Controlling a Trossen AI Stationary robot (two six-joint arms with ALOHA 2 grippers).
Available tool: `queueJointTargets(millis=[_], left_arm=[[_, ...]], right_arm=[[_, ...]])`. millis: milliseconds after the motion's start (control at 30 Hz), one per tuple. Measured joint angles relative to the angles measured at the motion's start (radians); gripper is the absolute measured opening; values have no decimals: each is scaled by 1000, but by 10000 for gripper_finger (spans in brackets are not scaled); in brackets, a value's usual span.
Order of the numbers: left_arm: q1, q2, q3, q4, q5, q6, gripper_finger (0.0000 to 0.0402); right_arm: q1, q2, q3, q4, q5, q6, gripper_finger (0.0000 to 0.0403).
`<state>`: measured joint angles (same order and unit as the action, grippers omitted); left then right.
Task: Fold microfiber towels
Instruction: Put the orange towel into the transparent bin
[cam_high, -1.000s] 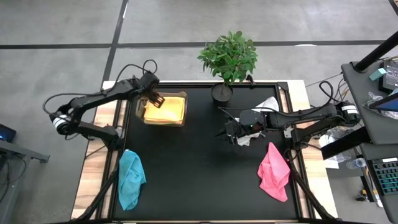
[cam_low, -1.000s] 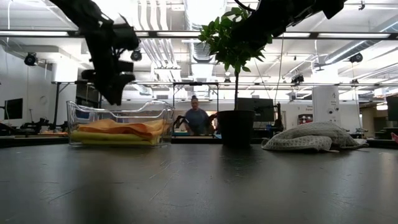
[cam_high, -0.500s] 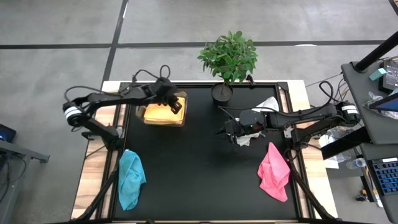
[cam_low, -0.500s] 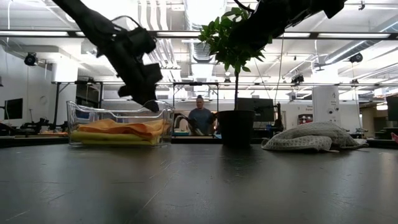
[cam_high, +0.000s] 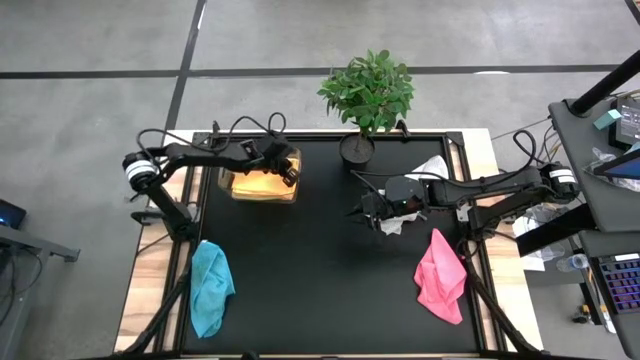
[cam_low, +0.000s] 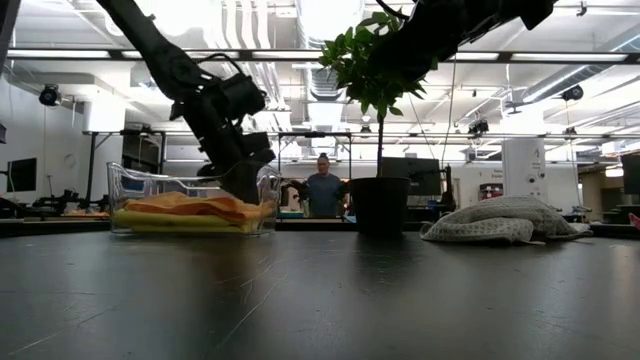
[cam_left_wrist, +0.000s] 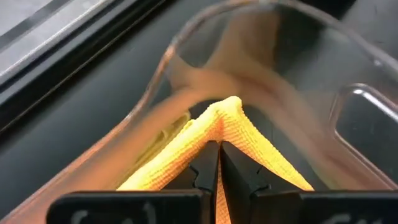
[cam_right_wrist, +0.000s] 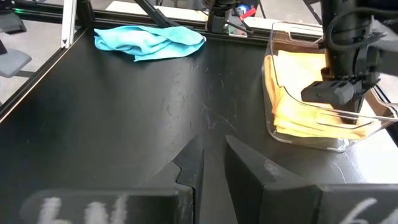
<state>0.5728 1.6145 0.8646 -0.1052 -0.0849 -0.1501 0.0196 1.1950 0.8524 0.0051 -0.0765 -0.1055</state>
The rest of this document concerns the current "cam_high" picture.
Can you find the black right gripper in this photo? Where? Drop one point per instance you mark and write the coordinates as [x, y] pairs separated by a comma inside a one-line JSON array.
[[382, 205]]

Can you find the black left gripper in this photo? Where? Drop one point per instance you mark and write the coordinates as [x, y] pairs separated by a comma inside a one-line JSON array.
[[277, 150]]

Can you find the orange microfiber towel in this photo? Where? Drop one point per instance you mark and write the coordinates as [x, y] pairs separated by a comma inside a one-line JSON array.
[[260, 187]]

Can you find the pale waffle weave towel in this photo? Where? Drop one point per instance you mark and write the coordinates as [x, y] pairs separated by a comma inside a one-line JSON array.
[[432, 167]]

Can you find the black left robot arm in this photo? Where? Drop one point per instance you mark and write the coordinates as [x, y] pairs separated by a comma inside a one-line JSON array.
[[200, 152]]

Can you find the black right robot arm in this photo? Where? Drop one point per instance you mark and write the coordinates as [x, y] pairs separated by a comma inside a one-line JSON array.
[[480, 187]]

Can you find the pink microfiber towel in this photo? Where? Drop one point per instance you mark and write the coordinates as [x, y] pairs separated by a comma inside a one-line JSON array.
[[440, 285]]

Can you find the teal microfiber towel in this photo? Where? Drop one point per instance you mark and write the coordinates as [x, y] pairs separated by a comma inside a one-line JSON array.
[[210, 290]]

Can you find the clear plastic bin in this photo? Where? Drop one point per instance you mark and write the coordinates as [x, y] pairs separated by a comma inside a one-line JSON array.
[[225, 192]]

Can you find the black table mat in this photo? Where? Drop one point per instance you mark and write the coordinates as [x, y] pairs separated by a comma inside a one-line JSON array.
[[325, 300]]

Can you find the green potted plant black pot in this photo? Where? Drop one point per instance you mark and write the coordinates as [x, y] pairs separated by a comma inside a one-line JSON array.
[[370, 95]]

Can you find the white paper sheet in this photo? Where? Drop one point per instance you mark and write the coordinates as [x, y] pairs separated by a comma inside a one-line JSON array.
[[534, 262]]

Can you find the clear plastic bottle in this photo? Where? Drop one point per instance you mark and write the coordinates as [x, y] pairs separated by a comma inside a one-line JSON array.
[[575, 262]]

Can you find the grey side desk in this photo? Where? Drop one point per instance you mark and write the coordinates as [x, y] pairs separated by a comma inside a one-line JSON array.
[[575, 150]]

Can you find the small black yellow tool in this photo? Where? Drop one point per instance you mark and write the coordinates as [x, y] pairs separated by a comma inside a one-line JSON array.
[[582, 315]]

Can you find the clear plastic bag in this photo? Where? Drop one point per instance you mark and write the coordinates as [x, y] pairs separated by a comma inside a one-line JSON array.
[[602, 160]]

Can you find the small teal box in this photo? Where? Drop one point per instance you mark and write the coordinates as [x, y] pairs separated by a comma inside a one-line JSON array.
[[607, 120]]

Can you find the blue screen tablet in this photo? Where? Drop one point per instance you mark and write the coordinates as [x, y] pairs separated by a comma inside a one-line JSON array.
[[625, 169]]

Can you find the backlit computer keyboard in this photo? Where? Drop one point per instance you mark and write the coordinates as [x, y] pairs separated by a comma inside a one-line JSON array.
[[622, 282]]

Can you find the black metal pole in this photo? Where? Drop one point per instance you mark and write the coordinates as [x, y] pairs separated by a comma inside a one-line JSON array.
[[605, 85]]

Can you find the black screen device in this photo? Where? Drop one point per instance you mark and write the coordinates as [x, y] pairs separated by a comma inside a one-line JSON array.
[[627, 125]]

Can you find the dark device with blue light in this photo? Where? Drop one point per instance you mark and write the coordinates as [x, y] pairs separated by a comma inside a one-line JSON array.
[[10, 215]]

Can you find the grey desk with leg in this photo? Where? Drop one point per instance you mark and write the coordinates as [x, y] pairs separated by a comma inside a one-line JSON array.
[[20, 300]]

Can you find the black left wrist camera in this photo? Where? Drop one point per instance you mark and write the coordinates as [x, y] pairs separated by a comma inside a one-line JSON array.
[[250, 150]]

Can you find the black metal table frame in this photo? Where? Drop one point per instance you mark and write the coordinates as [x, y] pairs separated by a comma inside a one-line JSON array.
[[325, 136]]

